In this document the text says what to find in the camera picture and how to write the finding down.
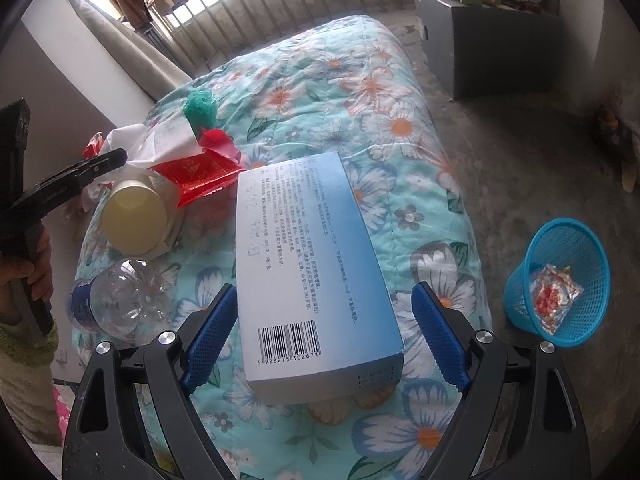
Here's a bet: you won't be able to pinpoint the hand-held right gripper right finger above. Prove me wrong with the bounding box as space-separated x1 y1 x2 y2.
410 281 586 480

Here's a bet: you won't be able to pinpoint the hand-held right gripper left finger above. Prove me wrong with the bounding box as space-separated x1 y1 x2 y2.
61 282 238 480

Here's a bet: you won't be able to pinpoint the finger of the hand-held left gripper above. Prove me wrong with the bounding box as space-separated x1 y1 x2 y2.
5 148 127 216
0 100 32 211

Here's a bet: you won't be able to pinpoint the white tissue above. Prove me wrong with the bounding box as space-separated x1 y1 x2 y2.
82 119 203 211

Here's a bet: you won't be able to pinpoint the clear red-printed plastic bag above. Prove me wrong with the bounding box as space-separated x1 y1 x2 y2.
530 265 585 336

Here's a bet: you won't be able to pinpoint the white and blue cardboard box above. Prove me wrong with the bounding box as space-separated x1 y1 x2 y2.
235 151 406 405

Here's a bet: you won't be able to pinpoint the blue plastic wastebasket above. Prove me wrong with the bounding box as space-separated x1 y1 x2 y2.
502 217 612 349

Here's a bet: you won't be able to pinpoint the person's left forearm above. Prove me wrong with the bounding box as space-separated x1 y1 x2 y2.
0 310 63 448

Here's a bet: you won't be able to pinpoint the person's left hand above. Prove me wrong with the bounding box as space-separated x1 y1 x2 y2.
0 230 54 313

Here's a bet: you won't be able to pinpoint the beige paper cup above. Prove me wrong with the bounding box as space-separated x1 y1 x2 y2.
100 170 188 261

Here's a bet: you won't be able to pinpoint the blue-label plastic bottle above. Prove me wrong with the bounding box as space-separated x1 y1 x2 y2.
69 258 176 346

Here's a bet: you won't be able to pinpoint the red foil packet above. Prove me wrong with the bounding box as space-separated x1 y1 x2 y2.
150 155 243 208

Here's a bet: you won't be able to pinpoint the beige curtain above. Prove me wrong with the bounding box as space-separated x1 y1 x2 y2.
50 0 193 103

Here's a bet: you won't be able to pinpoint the green crumpled mesh net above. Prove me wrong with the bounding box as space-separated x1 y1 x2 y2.
182 91 218 128

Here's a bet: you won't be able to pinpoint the red crumpled wrapper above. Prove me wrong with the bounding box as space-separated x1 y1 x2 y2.
197 129 238 161

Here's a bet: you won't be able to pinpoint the pink printed cloth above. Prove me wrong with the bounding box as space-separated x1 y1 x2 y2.
50 385 76 441

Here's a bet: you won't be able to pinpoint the floral teal blanket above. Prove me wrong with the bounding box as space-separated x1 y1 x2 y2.
70 15 493 480

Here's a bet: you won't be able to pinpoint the dark snack bags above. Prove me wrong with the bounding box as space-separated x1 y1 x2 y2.
595 100 640 191

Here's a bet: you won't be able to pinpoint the metal window railing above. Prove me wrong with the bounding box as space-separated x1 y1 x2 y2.
145 0 416 78

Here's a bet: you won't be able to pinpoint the grey cabinet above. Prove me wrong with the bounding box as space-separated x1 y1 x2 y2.
411 0 561 102

